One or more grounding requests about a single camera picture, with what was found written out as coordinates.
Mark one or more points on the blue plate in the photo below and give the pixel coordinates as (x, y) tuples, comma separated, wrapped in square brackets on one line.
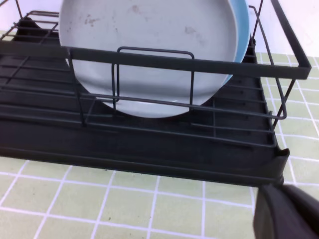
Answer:
[(223, 34)]

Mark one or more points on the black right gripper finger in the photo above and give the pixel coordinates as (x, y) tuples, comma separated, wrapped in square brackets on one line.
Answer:
[(285, 212)]

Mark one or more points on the black wire dish rack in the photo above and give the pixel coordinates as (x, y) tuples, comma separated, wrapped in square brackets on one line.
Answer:
[(67, 105)]

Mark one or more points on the grey plate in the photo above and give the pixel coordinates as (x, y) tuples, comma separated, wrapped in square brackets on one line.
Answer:
[(153, 27)]

